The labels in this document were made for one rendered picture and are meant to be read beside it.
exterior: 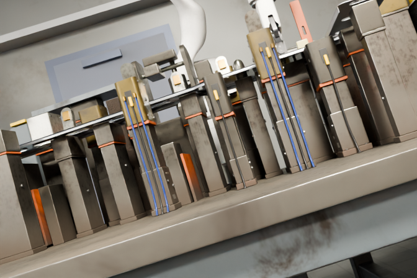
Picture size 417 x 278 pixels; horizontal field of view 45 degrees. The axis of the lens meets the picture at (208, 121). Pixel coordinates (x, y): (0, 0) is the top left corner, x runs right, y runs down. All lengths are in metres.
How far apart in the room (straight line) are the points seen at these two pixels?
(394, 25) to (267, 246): 0.77
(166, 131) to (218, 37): 2.95
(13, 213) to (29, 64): 3.42
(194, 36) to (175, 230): 1.31
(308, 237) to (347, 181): 0.10
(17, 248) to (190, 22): 1.00
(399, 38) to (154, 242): 0.87
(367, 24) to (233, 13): 3.54
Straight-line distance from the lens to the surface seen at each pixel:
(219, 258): 0.72
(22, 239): 1.39
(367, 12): 1.08
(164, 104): 1.52
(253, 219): 0.68
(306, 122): 1.42
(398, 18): 1.35
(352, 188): 0.70
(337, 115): 1.21
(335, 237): 0.74
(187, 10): 1.89
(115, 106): 1.71
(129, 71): 1.35
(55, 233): 1.51
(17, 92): 4.73
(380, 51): 1.07
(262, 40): 1.21
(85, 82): 4.51
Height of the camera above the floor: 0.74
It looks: 7 degrees up
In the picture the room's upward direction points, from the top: 18 degrees counter-clockwise
